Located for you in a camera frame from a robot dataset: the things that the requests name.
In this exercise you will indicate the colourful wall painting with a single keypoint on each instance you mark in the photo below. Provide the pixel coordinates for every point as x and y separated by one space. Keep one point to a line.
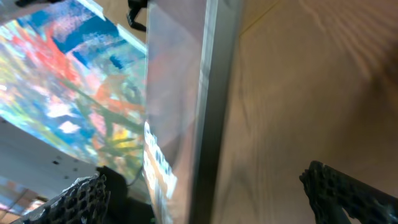
75 80

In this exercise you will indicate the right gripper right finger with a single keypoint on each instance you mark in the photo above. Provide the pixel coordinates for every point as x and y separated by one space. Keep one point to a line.
337 198

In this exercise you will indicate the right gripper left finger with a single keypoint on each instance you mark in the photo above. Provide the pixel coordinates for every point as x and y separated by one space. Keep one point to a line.
84 202

